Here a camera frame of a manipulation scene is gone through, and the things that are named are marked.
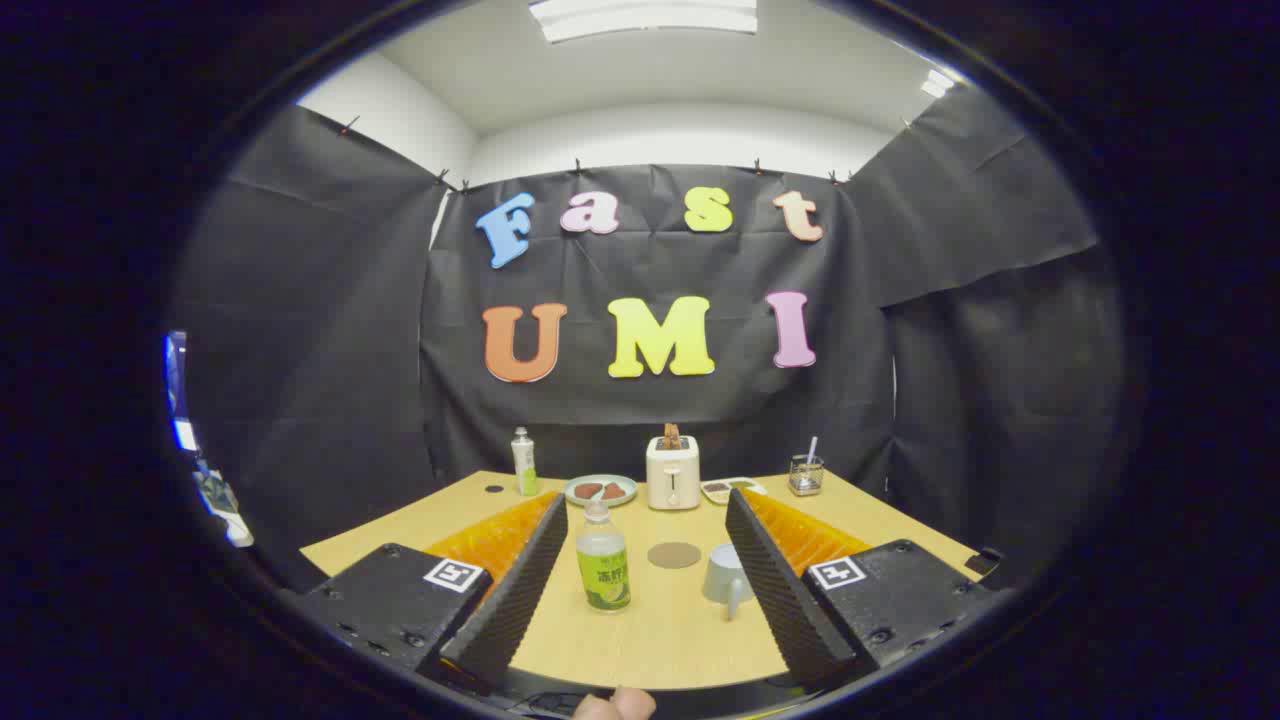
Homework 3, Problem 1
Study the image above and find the pale green plate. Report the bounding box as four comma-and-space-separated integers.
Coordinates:
564, 474, 639, 508

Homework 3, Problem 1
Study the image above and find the green label juice bottle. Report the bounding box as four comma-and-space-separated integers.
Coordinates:
575, 500, 633, 613

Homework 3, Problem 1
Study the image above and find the bright blue screen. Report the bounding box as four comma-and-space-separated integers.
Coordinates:
163, 330, 199, 453

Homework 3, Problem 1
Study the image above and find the white toaster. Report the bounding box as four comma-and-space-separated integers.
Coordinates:
646, 435, 701, 511

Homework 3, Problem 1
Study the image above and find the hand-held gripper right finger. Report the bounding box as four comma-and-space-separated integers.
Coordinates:
725, 487, 1001, 691

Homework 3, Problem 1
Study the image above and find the wooden table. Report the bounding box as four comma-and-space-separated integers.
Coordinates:
300, 470, 981, 691

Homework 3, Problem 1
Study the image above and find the white object beside backdrop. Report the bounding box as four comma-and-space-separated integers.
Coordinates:
195, 470, 256, 549

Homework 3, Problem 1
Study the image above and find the pale blue cup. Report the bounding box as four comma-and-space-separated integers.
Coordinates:
702, 543, 756, 621

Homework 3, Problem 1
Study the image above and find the slim white green bottle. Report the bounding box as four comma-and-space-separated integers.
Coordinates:
511, 427, 539, 497

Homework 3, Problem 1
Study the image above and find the long ceiling light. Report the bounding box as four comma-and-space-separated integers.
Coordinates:
528, 0, 759, 44

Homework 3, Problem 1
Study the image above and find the black backdrop cloth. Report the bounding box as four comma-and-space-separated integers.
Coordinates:
170, 85, 1126, 591

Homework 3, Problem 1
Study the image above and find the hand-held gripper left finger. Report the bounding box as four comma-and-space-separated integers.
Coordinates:
290, 490, 569, 696

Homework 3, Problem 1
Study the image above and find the white divided dish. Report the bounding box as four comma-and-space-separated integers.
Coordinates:
700, 477, 768, 505

